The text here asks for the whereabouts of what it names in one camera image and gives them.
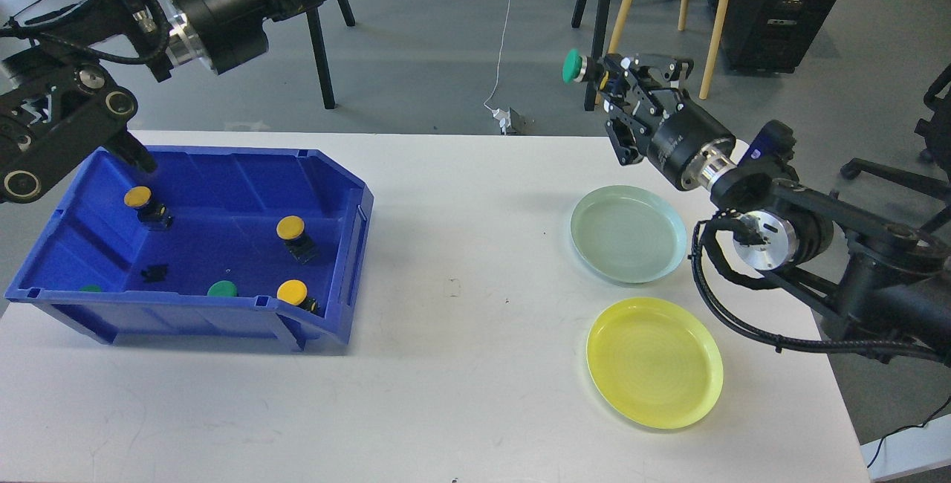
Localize black tripod leg left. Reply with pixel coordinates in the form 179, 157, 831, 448
305, 0, 356, 110

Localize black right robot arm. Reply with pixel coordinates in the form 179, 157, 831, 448
564, 53, 949, 366

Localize white cable on floor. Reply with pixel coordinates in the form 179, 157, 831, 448
483, 0, 519, 120

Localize black office chair base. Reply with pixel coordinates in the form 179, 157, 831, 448
840, 66, 950, 233

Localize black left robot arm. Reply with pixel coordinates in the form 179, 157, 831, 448
1, 0, 354, 204

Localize wooden leg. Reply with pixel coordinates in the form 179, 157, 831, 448
594, 0, 652, 106
677, 0, 730, 100

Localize white power adapter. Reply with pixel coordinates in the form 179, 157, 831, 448
491, 108, 529, 135

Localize light green plate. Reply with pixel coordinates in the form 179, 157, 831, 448
568, 185, 687, 285

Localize yellow button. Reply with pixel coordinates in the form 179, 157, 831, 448
276, 215, 319, 265
276, 279, 322, 317
123, 186, 174, 231

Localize yellow plate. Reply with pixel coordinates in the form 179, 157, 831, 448
585, 297, 724, 431

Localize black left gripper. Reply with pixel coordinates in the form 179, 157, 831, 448
166, 0, 354, 74

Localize black stand leg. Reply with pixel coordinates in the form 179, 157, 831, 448
571, 0, 619, 112

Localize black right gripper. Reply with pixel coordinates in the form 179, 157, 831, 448
594, 53, 736, 191

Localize wooden leg right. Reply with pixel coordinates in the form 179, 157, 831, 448
677, 0, 730, 100

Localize blue plastic storage bin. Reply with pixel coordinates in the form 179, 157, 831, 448
4, 146, 374, 351

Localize wooden leg left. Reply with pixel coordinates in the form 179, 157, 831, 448
594, 0, 652, 106

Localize small black part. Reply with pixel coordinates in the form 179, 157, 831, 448
140, 264, 169, 284

